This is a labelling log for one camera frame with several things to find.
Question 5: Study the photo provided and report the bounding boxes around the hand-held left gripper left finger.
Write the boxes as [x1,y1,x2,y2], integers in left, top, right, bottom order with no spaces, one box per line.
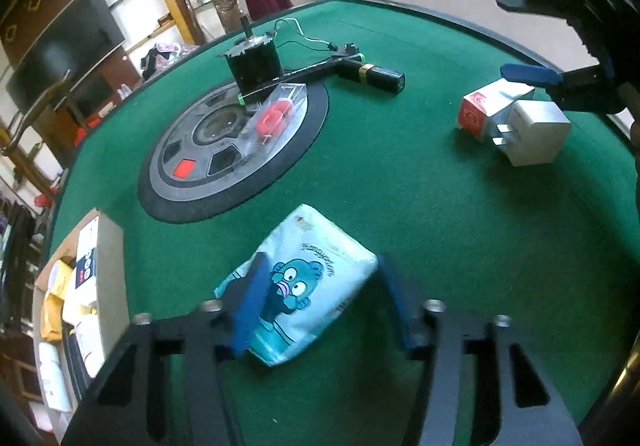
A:
[62,252,274,446]

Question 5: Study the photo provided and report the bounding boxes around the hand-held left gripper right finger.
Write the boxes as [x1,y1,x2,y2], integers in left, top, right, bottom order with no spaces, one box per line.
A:
[376,254,582,446]

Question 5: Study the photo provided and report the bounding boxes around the teal cartoon tissue packet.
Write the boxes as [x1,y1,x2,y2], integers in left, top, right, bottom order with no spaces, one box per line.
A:
[214,204,378,368]

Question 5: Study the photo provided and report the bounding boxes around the red and white box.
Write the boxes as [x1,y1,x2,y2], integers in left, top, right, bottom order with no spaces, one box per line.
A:
[456,78,536,143]

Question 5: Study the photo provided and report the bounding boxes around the cardboard box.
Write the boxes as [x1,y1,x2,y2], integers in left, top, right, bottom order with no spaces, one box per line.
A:
[31,207,132,414]

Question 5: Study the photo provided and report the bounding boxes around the yellow packet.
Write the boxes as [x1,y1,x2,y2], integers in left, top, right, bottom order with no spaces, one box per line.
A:
[45,260,76,297]
[40,293,68,342]

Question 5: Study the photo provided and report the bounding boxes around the white bottle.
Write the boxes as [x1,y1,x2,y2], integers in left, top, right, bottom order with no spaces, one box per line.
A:
[37,342,73,413]

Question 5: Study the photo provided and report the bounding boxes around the white power adapter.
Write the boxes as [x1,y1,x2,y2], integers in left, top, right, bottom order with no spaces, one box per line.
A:
[492,99,572,167]

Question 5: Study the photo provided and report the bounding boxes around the round grey table disc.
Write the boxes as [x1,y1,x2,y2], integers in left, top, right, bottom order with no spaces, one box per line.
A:
[137,78,331,224]

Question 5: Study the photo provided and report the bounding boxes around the black tube with gold band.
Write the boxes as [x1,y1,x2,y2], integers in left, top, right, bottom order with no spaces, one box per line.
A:
[337,60,407,96]

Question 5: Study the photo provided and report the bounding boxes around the small white box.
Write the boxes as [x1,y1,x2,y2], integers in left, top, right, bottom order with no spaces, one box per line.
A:
[72,313,107,379]

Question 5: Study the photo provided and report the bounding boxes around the white box with blue print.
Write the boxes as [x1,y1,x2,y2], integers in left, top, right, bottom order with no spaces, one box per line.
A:
[74,218,101,304]

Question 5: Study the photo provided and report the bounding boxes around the clear box with red piece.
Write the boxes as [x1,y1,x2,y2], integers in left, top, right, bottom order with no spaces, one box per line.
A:
[239,82,308,157]

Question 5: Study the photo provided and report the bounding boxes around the black motor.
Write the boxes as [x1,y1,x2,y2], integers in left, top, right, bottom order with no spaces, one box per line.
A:
[216,16,283,104]

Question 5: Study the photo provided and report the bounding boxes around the black television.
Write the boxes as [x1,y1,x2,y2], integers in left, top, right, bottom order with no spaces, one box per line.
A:
[5,0,127,113]

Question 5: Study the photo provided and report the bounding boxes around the white and black wires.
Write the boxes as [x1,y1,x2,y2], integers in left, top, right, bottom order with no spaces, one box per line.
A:
[272,18,341,52]

